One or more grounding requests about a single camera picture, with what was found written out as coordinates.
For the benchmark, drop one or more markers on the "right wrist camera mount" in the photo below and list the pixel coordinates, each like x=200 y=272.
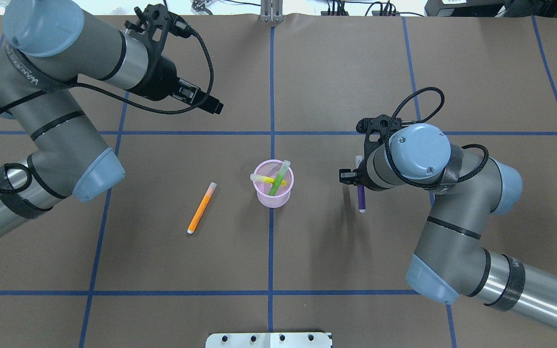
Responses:
x=377 y=130

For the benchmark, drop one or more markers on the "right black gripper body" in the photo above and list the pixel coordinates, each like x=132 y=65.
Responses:
x=349 y=176

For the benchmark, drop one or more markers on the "green highlighter pen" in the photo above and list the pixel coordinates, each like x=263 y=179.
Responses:
x=279 y=178

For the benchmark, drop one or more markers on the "metal base plate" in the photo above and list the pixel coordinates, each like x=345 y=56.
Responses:
x=270 y=340

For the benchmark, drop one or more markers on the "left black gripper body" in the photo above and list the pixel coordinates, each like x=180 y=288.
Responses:
x=160 y=77

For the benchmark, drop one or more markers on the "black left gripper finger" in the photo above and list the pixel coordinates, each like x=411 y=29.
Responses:
x=212 y=105

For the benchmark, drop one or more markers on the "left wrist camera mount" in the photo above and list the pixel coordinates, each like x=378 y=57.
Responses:
x=153 y=25

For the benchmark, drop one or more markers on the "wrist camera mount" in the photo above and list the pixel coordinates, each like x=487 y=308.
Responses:
x=377 y=130
x=153 y=25

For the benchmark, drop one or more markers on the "aluminium frame post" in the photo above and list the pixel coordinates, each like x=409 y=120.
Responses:
x=271 y=11

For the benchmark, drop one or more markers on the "pink mesh pen holder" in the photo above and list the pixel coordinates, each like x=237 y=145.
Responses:
x=270 y=168

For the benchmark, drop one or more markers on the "yellow highlighter pen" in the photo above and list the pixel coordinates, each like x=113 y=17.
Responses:
x=262 y=179

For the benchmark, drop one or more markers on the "purple highlighter pen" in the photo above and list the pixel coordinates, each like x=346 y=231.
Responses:
x=360 y=189

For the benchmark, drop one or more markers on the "orange highlighter pen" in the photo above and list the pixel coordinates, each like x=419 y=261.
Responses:
x=196 y=219

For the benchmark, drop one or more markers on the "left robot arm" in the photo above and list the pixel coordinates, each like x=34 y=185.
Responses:
x=51 y=46

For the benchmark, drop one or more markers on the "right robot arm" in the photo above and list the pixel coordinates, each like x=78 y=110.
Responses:
x=448 y=261

